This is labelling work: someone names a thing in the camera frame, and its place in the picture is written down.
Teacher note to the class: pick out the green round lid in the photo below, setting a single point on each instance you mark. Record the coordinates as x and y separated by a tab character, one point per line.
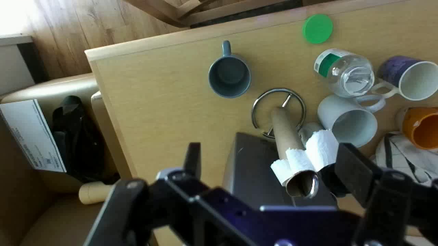
318	29

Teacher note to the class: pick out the white cloth dark stripes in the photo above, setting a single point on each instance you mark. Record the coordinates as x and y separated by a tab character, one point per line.
406	158

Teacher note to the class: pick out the white box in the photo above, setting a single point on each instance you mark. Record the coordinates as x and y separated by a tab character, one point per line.
28	132

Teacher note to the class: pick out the black bag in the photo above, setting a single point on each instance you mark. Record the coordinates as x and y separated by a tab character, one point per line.
76	137

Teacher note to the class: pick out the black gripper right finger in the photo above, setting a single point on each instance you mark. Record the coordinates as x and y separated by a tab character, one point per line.
356	169

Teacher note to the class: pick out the tall white mug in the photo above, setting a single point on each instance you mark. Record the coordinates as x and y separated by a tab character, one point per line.
347	124

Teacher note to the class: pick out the clear bottle green label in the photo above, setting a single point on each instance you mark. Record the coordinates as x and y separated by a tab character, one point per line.
344	73

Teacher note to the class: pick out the cardboard tube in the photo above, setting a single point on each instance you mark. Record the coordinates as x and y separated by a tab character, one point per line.
285	132

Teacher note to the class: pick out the orange mug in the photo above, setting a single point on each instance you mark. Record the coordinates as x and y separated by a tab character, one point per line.
422	128

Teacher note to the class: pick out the beige roll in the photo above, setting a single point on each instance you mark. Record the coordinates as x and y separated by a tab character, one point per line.
94	192

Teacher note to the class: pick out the white paper towel scrap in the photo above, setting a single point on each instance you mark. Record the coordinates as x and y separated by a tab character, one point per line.
322	148

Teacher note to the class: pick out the navy mug white interior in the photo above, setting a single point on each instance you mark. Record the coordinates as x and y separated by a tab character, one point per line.
418	80

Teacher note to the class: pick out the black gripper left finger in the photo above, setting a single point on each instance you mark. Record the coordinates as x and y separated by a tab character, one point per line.
194	159

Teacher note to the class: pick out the grey mug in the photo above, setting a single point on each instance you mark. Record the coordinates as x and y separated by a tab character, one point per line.
228	76

